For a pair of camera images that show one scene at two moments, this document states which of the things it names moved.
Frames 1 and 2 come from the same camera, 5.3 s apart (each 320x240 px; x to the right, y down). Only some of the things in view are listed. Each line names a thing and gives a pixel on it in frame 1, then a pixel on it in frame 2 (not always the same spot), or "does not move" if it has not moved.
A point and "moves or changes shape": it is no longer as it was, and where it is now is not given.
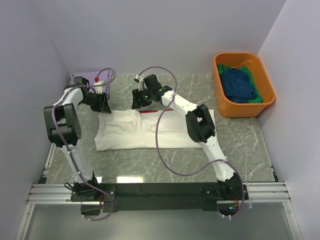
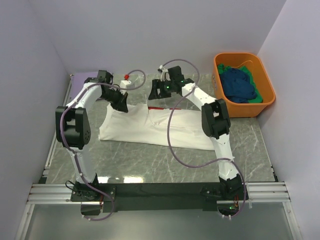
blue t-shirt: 237,85 does not move
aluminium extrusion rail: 61,193 does not move
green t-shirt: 258,98 does not move
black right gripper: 137,95 to 157,84
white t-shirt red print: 121,130 moves or changes shape
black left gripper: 103,105 to 121,105
